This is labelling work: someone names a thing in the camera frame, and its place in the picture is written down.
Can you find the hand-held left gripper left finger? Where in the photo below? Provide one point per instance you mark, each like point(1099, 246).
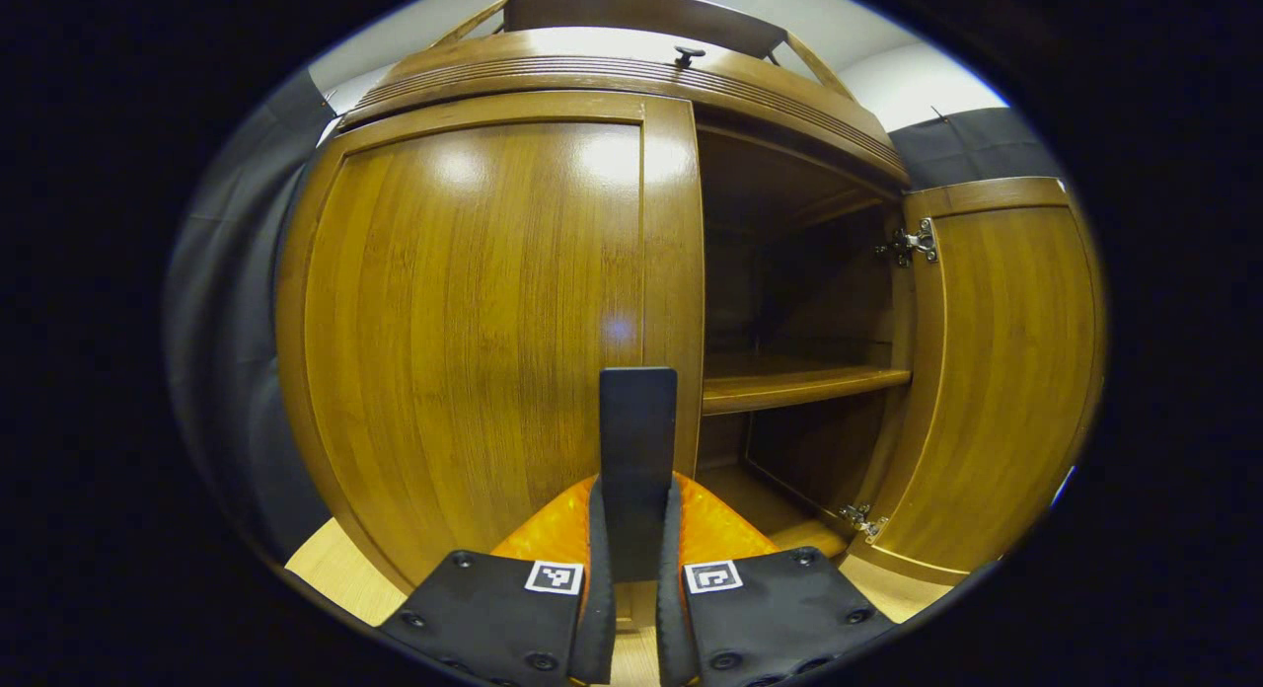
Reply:
point(592, 628)

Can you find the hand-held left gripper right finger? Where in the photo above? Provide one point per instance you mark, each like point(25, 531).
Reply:
point(673, 628)

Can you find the wooden double-door shoe cabinet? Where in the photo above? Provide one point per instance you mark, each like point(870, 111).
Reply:
point(789, 381)

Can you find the wooden cabinet door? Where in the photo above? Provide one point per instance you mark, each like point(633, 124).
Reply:
point(474, 322)
point(1006, 371)

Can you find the metal door hinge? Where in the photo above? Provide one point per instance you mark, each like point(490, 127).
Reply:
point(913, 243)
point(863, 521)

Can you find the wooden cabinet drawer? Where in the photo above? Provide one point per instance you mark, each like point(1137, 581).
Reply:
point(592, 70)

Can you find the blue spine book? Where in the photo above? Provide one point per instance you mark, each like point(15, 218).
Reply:
point(1062, 485)

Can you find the black drawer knob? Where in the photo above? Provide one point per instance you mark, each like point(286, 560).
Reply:
point(689, 53)

